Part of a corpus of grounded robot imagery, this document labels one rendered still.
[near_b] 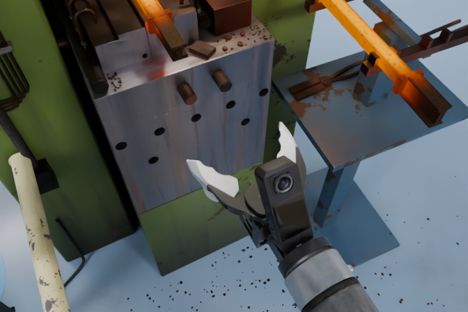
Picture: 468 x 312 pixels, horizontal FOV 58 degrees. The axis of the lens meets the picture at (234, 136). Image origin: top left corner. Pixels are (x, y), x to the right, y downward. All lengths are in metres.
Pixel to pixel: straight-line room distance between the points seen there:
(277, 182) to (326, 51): 1.88
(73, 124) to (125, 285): 0.69
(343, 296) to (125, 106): 0.54
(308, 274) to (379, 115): 0.65
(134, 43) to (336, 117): 0.51
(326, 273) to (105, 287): 1.20
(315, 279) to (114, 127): 0.53
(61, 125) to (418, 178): 1.39
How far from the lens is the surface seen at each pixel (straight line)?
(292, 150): 0.59
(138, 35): 0.82
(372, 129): 1.06
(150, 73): 0.83
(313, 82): 1.11
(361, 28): 0.86
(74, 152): 1.21
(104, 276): 1.63
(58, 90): 1.05
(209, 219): 1.36
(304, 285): 0.51
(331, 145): 1.00
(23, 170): 1.12
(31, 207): 1.05
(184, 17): 0.84
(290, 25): 1.21
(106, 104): 0.83
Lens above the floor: 1.48
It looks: 52 degrees down
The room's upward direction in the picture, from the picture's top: straight up
